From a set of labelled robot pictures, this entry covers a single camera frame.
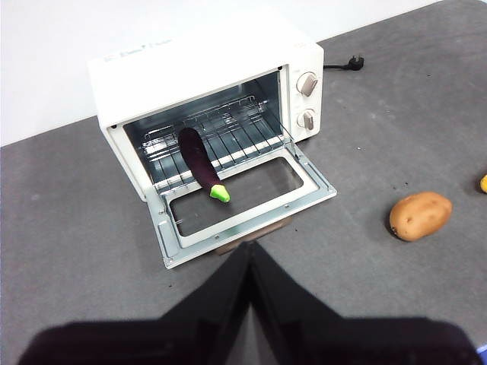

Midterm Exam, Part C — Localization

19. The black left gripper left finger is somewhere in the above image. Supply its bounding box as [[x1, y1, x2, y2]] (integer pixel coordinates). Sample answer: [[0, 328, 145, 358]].
[[17, 242, 253, 365]]

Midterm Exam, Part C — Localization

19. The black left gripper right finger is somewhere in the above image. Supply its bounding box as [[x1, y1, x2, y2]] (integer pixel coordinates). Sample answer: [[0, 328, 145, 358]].
[[252, 242, 482, 365]]

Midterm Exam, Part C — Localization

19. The oven door with beige handle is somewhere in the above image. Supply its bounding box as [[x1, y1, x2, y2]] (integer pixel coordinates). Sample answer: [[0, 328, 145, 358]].
[[146, 142, 338, 271]]

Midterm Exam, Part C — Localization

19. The purple eggplant with green stem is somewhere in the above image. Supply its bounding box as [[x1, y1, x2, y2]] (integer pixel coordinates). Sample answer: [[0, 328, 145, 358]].
[[177, 127, 232, 205]]

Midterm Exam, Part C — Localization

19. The beige oven knob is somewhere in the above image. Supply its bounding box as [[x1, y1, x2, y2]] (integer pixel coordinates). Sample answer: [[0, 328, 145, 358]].
[[295, 108, 317, 131], [295, 71, 320, 96]]

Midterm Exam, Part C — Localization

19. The white toaster oven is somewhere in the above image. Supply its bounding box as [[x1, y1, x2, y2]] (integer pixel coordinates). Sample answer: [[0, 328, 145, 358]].
[[86, 18, 325, 202]]

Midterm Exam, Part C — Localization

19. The brown potato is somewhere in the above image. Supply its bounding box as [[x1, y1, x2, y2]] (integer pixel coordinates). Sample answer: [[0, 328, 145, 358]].
[[388, 191, 454, 243]]

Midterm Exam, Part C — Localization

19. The metal wire oven rack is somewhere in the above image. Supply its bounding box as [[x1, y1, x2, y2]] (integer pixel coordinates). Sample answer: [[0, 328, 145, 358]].
[[142, 94, 294, 192]]

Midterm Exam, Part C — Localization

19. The black power cord with plug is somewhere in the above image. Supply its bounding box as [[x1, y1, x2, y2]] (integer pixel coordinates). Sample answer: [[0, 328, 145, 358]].
[[323, 54, 366, 72]]

